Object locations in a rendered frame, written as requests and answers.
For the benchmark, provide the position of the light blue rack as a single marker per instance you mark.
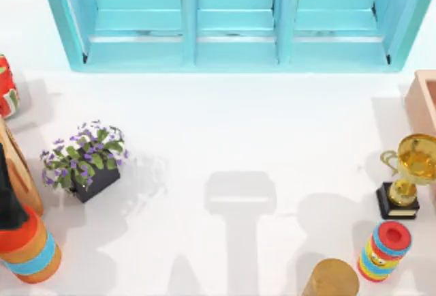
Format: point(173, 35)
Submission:
point(235, 19)

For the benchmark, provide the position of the purple flower plant pot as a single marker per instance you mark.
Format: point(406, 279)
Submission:
point(86, 163)

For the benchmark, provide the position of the brown bread loaf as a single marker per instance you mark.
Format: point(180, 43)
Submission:
point(332, 277)

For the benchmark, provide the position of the gold trophy with black base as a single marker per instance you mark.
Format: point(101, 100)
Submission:
point(405, 173)

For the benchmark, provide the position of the wooden board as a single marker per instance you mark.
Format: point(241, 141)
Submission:
point(20, 173)

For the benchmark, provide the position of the salmon-coloured box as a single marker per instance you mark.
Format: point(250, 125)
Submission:
point(422, 105)

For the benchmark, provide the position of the red and white can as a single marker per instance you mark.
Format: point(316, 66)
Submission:
point(7, 88)

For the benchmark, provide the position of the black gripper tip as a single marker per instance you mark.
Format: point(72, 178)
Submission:
point(9, 200)

